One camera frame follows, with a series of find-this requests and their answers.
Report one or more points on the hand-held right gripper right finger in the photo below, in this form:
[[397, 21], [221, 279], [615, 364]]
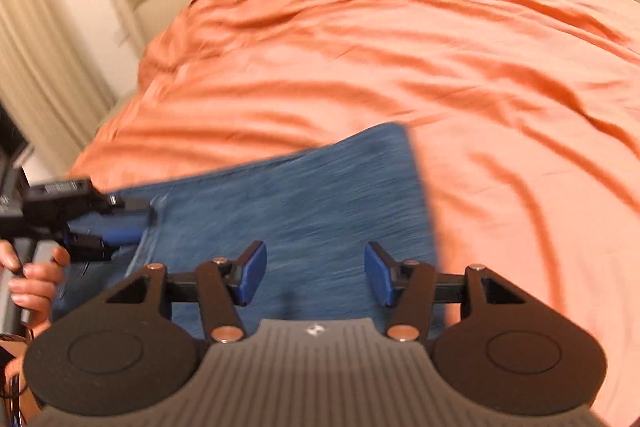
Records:
[[377, 273]]

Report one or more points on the orange duvet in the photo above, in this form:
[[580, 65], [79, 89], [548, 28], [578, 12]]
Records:
[[350, 57]]

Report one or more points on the person's left hand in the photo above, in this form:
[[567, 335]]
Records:
[[37, 289]]

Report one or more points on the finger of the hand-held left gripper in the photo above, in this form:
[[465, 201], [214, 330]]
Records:
[[120, 237], [130, 206]]

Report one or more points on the blue denim pants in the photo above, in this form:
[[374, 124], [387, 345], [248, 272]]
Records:
[[310, 217]]

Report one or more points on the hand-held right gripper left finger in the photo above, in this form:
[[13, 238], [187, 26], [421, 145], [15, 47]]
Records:
[[252, 273]]

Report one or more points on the beige pleated curtain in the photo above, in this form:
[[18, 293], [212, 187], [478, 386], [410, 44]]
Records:
[[40, 47]]

